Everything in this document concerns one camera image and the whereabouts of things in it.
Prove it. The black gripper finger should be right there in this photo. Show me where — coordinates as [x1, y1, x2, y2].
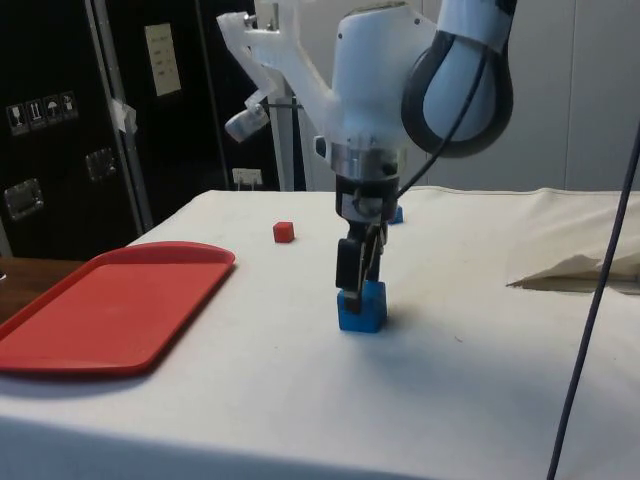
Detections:
[368, 221, 390, 285]
[335, 220, 372, 314]

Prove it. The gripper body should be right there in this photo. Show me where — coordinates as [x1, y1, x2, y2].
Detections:
[334, 174, 402, 225]

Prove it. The large blue cube block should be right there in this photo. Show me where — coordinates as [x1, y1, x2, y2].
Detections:
[337, 280, 389, 335]

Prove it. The red tray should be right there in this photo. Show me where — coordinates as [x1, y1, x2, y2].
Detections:
[0, 240, 237, 378]

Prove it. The black cabinet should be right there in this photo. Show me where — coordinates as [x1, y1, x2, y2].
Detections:
[0, 0, 281, 261]

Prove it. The black cable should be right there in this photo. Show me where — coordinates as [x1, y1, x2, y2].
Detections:
[546, 114, 640, 480]
[397, 44, 499, 199]

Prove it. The white printed bracket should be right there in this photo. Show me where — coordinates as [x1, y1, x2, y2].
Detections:
[216, 0, 341, 146]

